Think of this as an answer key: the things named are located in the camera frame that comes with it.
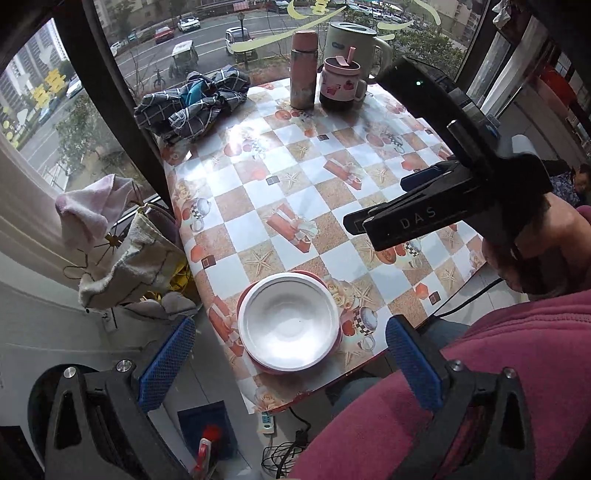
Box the checkered patterned tablecloth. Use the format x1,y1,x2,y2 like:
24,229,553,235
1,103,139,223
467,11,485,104
157,78,490,414

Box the pink towel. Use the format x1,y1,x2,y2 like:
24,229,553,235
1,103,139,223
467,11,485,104
55,174,139,252

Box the pink steel thermos bottle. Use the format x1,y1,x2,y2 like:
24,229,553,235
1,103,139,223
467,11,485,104
289,30,319,110

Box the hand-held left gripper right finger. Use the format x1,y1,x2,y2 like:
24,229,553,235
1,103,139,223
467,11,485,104
385,315,536,480

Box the white paper bowl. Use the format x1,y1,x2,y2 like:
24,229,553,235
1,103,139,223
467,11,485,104
240,273,341,371

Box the person's right forearm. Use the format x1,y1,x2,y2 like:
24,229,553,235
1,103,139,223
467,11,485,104
531,191,591,305

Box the black cable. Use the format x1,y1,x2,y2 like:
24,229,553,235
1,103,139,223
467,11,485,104
285,405,315,445
431,276,505,320

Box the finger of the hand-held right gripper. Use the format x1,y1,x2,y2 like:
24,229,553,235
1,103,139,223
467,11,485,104
342,171,502,252
400,159,472,192

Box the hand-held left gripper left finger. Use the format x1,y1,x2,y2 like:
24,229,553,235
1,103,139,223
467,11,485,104
46,316,197,480

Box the pink printed mug with lid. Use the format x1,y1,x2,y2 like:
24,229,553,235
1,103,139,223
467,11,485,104
318,46,369,112

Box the red and white brush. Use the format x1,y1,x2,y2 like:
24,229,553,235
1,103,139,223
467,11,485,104
191,425,225,480

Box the dark window frame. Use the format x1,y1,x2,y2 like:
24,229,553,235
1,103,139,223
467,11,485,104
82,0,172,208

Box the beige towel with dark stitching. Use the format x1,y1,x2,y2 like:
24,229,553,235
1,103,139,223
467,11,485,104
78,208,188,310

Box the white electric kettle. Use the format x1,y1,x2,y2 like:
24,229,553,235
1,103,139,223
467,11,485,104
323,21,394,79

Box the white power strip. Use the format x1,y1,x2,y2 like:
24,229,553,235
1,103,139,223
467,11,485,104
257,410,279,437

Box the grey cloth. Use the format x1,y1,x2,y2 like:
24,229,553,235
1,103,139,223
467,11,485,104
139,293,200,322

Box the dark plaid cloth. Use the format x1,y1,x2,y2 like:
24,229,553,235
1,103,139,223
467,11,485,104
134,67,251,139

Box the white tricycle vehicle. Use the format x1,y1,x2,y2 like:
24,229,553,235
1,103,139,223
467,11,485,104
167,40,200,80

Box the white curtain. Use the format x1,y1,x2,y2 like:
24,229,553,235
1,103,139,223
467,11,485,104
0,136,81,282

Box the person's jeans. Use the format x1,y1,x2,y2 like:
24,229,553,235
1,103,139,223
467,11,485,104
325,320,472,411

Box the person's right hand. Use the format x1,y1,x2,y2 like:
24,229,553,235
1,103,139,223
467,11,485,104
481,237,526,293

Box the dark blue box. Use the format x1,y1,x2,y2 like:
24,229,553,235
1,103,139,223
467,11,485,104
178,401,239,462

